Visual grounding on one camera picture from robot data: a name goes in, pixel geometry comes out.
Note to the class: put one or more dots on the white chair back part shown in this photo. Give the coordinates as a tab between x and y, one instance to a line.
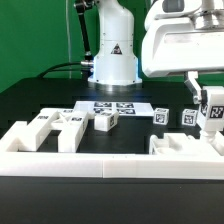
33	134

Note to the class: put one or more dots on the white chair back bar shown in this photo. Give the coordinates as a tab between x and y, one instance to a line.
72	132

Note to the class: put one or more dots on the white tag sheet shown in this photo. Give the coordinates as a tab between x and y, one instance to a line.
123	108

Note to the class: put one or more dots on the white U-shaped fence frame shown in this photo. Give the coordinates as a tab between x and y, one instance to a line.
48	161

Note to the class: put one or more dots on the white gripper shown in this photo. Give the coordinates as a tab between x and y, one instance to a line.
174	46

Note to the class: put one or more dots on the black camera stand pole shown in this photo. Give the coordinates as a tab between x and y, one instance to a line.
81	7

